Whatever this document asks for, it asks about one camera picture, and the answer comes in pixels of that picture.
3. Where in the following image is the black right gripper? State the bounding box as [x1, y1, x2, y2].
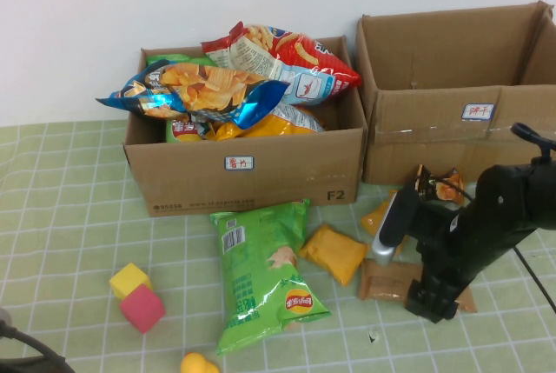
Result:
[406, 203, 500, 324]

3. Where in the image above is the long brown snack packet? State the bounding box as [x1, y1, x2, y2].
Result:
[358, 258, 478, 314]

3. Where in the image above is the small black orange snack packet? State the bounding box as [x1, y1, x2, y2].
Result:
[413, 163, 467, 206]

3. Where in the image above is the red fries snack bag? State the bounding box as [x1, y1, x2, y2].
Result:
[200, 21, 363, 107]

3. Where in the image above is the large taped cardboard box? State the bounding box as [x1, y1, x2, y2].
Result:
[354, 0, 556, 185]

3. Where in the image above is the large green Lay's chip bag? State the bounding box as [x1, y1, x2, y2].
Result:
[209, 197, 333, 356]

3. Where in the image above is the cardboard box marked F2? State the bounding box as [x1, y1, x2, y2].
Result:
[122, 36, 368, 218]

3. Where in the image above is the yellow chip bag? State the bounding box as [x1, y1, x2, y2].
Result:
[203, 102, 327, 143]

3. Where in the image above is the yellow rubber duck toy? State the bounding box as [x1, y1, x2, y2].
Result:
[180, 351, 222, 373]

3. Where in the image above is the pink foam cube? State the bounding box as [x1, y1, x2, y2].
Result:
[119, 283, 168, 335]

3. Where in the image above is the green bag with red label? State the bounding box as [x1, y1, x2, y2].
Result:
[163, 117, 206, 144]

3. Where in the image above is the yellow foam cube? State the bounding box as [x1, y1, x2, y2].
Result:
[108, 262, 154, 301]

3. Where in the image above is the blue chip bag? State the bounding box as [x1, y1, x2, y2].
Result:
[96, 62, 291, 133]

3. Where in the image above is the green checkered tablecloth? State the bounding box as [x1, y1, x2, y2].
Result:
[0, 120, 556, 373]

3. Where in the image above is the plain green chip bag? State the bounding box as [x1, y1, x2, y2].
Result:
[145, 54, 217, 69]

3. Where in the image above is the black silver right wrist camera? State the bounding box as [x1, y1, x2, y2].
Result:
[372, 189, 421, 266]

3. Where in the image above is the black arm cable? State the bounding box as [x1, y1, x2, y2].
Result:
[510, 122, 556, 161]
[512, 245, 556, 310]

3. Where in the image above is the thin black camera cable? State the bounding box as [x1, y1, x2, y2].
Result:
[427, 176, 478, 203]

